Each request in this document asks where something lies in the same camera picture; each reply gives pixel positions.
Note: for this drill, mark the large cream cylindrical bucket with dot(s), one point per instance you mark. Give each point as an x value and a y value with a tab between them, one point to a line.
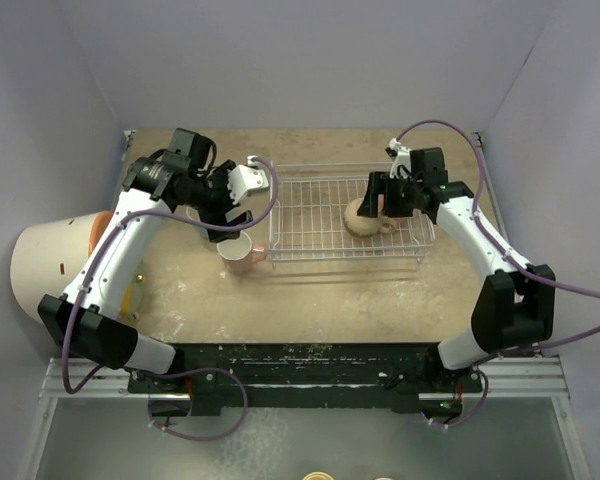
48	256

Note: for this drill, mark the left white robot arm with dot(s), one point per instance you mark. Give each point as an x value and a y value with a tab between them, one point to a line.
84	319

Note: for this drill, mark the aluminium front frame rail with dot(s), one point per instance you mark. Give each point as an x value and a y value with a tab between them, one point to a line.
506	378

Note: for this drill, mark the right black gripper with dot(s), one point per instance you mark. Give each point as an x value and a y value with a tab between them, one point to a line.
381	185

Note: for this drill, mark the white wire dish rack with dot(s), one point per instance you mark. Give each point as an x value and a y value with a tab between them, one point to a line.
307	224

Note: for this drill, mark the pink cup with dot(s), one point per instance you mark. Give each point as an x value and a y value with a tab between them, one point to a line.
240	255

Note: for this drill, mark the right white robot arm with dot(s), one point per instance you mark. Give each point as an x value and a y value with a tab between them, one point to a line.
449	207

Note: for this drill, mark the right aluminium table rail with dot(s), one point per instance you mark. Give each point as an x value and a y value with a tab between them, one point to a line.
490	190

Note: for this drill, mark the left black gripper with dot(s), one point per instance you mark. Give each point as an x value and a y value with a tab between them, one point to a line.
220	178

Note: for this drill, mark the light blue ceramic mug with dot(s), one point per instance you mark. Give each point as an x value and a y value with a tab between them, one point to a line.
203	233

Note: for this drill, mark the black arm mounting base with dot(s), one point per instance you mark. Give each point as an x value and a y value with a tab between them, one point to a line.
216	374

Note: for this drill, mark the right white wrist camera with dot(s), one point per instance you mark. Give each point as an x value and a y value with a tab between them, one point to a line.
401	160

